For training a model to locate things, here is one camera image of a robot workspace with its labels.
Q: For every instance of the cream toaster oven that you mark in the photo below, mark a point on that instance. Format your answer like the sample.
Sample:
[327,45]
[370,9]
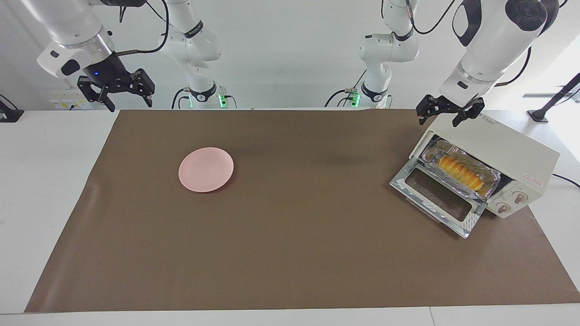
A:
[498,145]

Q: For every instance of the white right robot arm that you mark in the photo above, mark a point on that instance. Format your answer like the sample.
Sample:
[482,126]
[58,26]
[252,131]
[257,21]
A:
[68,22]

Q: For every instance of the white wall socket strip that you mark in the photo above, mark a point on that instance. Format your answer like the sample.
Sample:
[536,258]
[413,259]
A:
[63,103]

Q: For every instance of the aluminium foil tray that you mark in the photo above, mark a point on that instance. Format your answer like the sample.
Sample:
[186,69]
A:
[491,176]

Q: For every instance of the glass oven door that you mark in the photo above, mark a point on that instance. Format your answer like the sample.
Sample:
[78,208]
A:
[435,199]

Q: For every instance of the sliced golden bread loaf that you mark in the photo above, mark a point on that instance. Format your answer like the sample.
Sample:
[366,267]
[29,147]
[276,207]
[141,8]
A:
[460,171]

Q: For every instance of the cream oven knob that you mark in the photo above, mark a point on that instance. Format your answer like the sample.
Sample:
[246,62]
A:
[503,208]
[520,197]

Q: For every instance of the small black stand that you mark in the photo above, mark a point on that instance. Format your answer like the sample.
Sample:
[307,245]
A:
[9,115]

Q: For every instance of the brown table mat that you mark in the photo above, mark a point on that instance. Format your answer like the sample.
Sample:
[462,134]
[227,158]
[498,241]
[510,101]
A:
[294,235]

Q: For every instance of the pink round plate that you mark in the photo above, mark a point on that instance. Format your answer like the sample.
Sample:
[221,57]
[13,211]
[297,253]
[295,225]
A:
[206,170]

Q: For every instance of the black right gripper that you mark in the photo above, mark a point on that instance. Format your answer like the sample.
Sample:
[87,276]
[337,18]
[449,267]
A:
[108,72]

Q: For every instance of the tall black stand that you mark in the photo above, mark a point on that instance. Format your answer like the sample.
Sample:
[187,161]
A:
[555,97]

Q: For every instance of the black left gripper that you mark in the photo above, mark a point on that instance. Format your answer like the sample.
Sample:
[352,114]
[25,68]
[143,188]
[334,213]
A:
[448,107]

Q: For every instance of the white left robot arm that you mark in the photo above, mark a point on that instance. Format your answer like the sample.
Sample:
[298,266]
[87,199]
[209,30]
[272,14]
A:
[489,36]

